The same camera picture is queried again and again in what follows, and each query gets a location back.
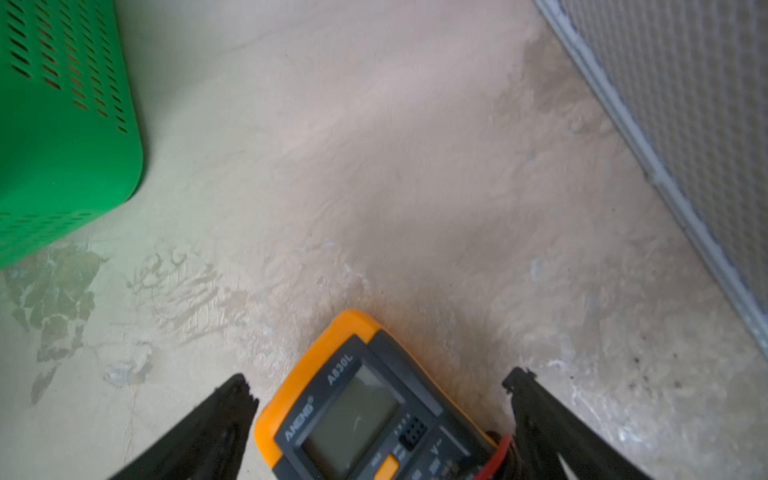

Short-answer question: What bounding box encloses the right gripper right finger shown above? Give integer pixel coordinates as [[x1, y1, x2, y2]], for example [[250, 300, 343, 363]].
[[502, 367, 648, 479]]

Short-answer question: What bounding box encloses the green plastic basket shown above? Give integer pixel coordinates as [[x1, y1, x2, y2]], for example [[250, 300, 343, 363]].
[[1, 0, 144, 267]]

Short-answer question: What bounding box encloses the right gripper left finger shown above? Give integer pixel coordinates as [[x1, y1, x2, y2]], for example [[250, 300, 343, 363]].
[[113, 373, 259, 480]]

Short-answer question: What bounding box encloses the yellow multimeter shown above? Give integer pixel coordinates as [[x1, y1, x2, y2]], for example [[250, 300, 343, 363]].
[[254, 310, 524, 479]]

